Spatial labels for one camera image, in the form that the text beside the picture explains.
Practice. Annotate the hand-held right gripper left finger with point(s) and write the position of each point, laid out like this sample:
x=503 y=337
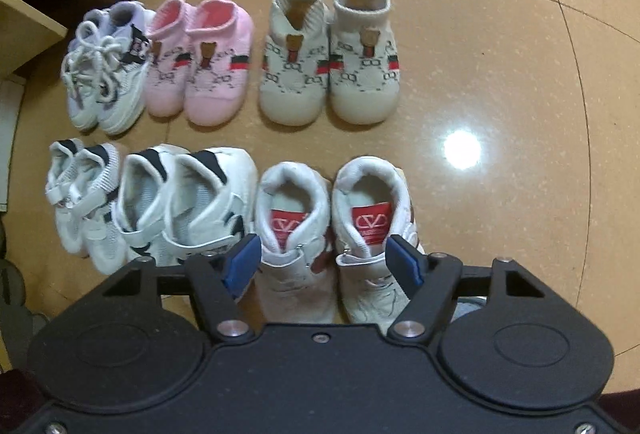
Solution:
x=242 y=266

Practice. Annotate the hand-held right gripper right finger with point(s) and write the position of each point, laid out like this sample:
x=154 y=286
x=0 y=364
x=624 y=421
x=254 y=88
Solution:
x=405 y=264

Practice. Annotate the white high-top sneaker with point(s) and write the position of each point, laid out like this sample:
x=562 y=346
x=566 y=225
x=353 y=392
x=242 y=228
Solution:
x=295 y=284
x=370 y=294

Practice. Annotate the white sneaker black heel stripe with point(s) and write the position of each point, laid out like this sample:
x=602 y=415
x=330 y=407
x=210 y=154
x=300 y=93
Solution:
x=200 y=214
x=142 y=214

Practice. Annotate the small white mesh sneaker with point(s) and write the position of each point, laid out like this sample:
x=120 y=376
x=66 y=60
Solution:
x=102 y=254
x=65 y=234

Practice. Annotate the beige knit sock shoe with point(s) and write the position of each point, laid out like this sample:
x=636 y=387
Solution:
x=362 y=98
x=287 y=93

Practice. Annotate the wooden shoe cabinet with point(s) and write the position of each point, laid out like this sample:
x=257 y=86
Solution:
x=25 y=28

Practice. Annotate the pink knit sock shoe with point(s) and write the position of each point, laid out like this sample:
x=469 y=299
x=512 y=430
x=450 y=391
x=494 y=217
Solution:
x=215 y=98
x=162 y=88

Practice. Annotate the white lace-up sneaker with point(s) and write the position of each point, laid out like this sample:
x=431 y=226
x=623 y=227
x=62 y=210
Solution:
x=82 y=103
x=122 y=108

